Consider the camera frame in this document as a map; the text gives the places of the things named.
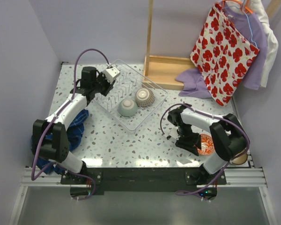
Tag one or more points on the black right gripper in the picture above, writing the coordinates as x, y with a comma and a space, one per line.
189, 146

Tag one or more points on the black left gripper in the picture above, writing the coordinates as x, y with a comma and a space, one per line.
104, 83

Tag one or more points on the orange floral pattern bowl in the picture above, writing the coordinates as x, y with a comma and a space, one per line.
207, 145

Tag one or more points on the white wire dish rack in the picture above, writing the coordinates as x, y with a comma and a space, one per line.
133, 98

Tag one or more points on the pale green bowl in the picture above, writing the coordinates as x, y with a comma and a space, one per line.
127, 107

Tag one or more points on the brown lattice pattern bowl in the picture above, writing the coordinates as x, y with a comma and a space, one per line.
144, 97

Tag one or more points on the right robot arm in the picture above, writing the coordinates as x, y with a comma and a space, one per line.
227, 134

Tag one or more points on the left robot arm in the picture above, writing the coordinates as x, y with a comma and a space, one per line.
49, 136

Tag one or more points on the dark brown glazed bowl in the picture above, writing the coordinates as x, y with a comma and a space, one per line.
240, 159

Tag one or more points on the wooden clothes stand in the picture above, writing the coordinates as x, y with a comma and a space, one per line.
161, 71

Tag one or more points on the blue plaid cloth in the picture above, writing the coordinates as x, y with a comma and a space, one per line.
74, 134

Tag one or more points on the red poppy print tote bag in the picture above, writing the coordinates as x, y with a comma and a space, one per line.
222, 55

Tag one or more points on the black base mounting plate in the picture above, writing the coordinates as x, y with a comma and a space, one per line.
146, 179

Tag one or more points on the blue clothes hanger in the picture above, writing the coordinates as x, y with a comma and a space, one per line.
249, 23

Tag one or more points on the orange clothes hanger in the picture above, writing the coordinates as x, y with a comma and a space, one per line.
239, 6

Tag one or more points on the white garment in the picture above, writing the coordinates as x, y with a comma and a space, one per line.
272, 42

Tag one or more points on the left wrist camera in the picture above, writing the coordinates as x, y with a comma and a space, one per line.
111, 74

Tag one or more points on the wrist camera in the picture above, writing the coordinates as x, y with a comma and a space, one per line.
111, 74
173, 134

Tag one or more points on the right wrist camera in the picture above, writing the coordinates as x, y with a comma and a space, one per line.
173, 134

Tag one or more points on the aluminium rail frame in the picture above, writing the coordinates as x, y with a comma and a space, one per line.
229, 178

